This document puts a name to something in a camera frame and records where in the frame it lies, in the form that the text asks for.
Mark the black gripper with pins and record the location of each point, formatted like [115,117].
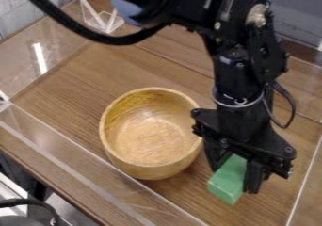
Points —
[239,130]

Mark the green rectangular block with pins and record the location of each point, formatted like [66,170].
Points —
[226,183]

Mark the brown wooden bowl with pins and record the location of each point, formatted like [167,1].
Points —
[145,130]

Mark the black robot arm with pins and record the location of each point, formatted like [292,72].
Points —
[237,29]

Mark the black metal bracket with screw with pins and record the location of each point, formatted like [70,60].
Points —
[51,218]

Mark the clear acrylic tray wall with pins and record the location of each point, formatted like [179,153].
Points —
[54,141]

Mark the clear acrylic corner bracket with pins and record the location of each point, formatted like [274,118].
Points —
[104,21]

